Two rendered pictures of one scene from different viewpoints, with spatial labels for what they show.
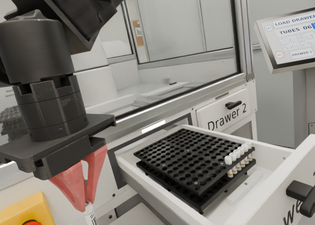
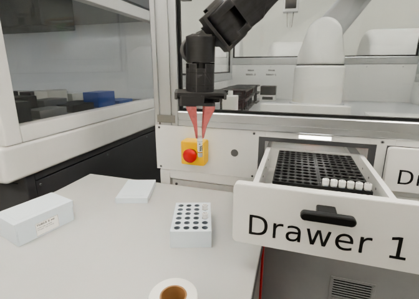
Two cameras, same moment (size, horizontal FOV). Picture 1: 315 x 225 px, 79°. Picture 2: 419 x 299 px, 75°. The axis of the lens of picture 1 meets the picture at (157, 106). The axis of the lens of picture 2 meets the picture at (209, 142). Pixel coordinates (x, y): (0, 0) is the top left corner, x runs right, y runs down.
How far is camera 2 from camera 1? 38 cm
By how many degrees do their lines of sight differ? 49
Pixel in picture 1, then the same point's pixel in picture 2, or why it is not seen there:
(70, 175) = (189, 109)
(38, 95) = (189, 69)
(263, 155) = not seen: hidden behind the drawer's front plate
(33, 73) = (190, 59)
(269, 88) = not seen: outside the picture
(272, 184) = (302, 189)
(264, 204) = (278, 190)
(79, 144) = (197, 98)
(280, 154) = not seen: hidden behind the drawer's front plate
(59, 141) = (189, 92)
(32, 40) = (193, 44)
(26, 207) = (194, 141)
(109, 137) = (265, 126)
